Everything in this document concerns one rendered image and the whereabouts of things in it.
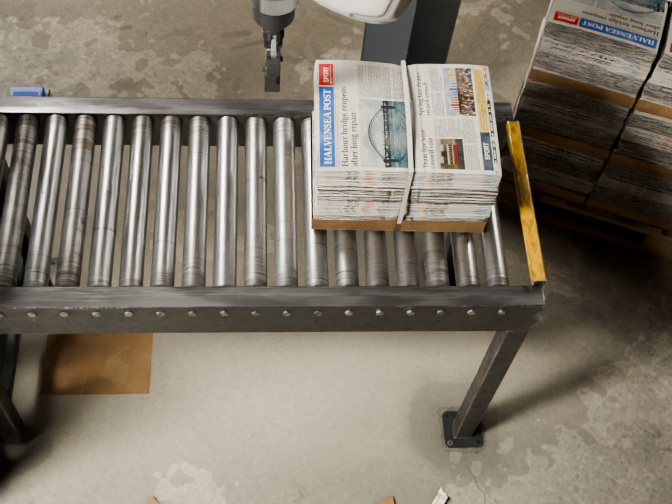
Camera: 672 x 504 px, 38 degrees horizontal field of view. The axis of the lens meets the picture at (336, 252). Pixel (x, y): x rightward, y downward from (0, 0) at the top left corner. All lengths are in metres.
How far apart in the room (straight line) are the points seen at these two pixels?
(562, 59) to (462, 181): 0.76
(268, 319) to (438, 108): 0.57
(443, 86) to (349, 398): 1.07
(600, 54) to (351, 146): 0.88
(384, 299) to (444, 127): 0.38
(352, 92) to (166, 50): 1.56
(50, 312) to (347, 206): 0.65
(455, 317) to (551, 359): 0.90
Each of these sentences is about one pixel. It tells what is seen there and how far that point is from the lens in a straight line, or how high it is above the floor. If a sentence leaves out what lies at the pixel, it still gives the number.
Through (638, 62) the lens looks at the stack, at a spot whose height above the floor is 0.78.
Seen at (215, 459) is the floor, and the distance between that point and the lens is 2.73.
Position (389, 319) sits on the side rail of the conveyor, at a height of 0.74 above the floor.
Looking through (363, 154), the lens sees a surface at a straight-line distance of 1.94.
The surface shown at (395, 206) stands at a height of 0.90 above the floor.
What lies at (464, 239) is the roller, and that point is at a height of 0.80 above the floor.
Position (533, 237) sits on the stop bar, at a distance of 2.15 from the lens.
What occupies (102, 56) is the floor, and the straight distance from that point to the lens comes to 3.51.
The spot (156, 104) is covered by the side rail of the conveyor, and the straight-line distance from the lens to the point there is 2.31.
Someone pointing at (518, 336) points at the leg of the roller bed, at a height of 0.65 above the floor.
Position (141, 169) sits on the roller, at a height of 0.80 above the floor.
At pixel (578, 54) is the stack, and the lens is 2.62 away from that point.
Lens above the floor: 2.58
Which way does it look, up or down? 59 degrees down
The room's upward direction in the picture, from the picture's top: 8 degrees clockwise
